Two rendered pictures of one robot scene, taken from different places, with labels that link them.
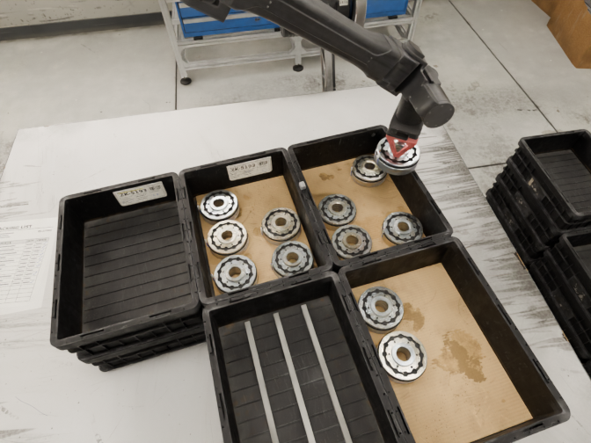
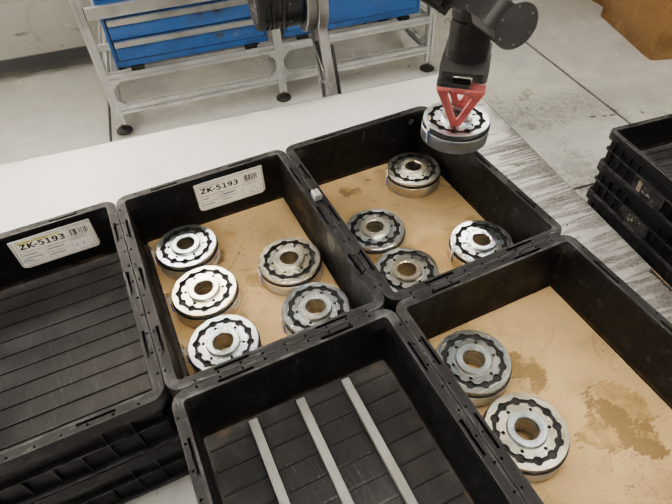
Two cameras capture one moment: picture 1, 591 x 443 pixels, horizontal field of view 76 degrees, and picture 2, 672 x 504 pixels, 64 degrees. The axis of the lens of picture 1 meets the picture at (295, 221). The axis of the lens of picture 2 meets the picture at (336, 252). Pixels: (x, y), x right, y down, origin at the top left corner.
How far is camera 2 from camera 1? 0.19 m
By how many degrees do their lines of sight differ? 10
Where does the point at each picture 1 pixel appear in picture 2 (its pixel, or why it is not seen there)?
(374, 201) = (429, 215)
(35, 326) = not seen: outside the picture
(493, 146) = (569, 165)
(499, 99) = (563, 107)
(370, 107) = (396, 108)
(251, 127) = (227, 152)
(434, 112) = (510, 18)
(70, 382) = not seen: outside the picture
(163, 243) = (97, 318)
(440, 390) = (600, 483)
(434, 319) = (561, 371)
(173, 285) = (119, 380)
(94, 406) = not seen: outside the picture
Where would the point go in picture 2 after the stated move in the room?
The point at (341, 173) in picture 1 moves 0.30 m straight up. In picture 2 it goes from (372, 184) to (373, 32)
